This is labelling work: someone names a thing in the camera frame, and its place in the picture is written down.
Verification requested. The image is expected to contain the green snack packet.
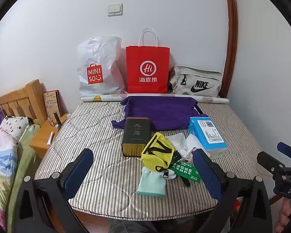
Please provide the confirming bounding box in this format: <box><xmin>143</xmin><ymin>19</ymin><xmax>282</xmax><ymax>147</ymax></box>
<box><xmin>169</xmin><ymin>160</ymin><xmax>201</xmax><ymax>183</ymax></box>

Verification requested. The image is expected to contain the wooden nightstand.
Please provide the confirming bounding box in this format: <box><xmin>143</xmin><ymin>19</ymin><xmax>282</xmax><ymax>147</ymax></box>
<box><xmin>29</xmin><ymin>120</ymin><xmax>59</xmax><ymax>159</ymax></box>

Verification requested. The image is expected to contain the white Miniso plastic bag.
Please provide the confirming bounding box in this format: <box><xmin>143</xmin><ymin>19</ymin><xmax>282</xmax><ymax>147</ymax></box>
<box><xmin>77</xmin><ymin>36</ymin><xmax>125</xmax><ymax>97</ymax></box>

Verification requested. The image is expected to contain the white mesh bag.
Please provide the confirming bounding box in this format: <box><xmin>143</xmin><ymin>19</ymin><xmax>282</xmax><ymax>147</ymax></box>
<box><xmin>165</xmin><ymin>133</ymin><xmax>187</xmax><ymax>150</ymax></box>

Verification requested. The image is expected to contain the grey Nike bag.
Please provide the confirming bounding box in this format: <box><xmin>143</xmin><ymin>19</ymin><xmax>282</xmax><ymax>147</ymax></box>
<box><xmin>169</xmin><ymin>65</ymin><xmax>222</xmax><ymax>97</ymax></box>

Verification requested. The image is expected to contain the person's right hand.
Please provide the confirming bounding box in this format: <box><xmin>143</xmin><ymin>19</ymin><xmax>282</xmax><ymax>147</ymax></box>
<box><xmin>275</xmin><ymin>197</ymin><xmax>291</xmax><ymax>233</ymax></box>

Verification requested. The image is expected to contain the blue tissue pack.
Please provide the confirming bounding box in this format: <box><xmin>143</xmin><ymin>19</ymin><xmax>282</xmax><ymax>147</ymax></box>
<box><xmin>188</xmin><ymin>117</ymin><xmax>228</xmax><ymax>159</ymax></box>

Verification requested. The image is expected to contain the purple fabric storage tray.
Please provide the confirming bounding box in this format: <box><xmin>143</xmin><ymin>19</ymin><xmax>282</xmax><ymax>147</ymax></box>
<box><xmin>112</xmin><ymin>96</ymin><xmax>207</xmax><ymax>131</ymax></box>

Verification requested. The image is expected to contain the rolled printed paper tube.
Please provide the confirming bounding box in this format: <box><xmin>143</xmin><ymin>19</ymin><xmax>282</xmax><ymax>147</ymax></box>
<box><xmin>80</xmin><ymin>93</ymin><xmax>230</xmax><ymax>104</ymax></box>

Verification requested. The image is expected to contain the brown wooden door frame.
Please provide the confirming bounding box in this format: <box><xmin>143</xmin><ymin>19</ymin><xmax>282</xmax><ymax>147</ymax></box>
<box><xmin>219</xmin><ymin>0</ymin><xmax>238</xmax><ymax>98</ymax></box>

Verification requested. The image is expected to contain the colourful bedding pile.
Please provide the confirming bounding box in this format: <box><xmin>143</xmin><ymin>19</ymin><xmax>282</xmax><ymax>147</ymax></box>
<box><xmin>0</xmin><ymin>118</ymin><xmax>41</xmax><ymax>232</ymax></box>

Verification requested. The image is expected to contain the dark green tin box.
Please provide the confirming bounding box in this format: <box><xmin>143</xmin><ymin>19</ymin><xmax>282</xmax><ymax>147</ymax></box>
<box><xmin>122</xmin><ymin>117</ymin><xmax>151</xmax><ymax>157</ymax></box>

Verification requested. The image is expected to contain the white mint sock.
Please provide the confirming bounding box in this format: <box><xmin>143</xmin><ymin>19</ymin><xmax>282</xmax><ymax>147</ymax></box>
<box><xmin>136</xmin><ymin>166</ymin><xmax>177</xmax><ymax>198</ymax></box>

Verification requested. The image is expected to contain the wooden headboard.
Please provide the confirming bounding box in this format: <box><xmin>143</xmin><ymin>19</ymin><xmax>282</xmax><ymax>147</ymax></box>
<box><xmin>0</xmin><ymin>79</ymin><xmax>47</xmax><ymax>125</ymax></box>

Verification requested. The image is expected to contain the white tube on nightstand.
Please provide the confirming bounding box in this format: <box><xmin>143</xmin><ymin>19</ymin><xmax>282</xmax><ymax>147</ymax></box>
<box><xmin>47</xmin><ymin>131</ymin><xmax>54</xmax><ymax>145</ymax></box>

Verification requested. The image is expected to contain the white wall switch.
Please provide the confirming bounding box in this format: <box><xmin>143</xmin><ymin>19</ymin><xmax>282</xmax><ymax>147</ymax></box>
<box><xmin>107</xmin><ymin>3</ymin><xmax>123</xmax><ymax>17</ymax></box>

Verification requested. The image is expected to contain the white dotted pillow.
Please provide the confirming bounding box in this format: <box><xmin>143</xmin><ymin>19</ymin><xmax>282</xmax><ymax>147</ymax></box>
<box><xmin>0</xmin><ymin>116</ymin><xmax>29</xmax><ymax>141</ymax></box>

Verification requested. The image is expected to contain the small white printed sachet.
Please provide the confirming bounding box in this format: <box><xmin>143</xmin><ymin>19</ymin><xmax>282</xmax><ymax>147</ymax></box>
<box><xmin>184</xmin><ymin>151</ymin><xmax>194</xmax><ymax>166</ymax></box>

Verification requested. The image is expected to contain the yellow black pouch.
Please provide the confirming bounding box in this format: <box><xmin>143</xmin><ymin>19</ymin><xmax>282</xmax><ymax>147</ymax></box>
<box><xmin>141</xmin><ymin>132</ymin><xmax>175</xmax><ymax>173</ymax></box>

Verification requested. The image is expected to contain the red Haidilao paper bag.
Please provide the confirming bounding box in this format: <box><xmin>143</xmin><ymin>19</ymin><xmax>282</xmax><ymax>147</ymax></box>
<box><xmin>125</xmin><ymin>27</ymin><xmax>170</xmax><ymax>94</ymax></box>

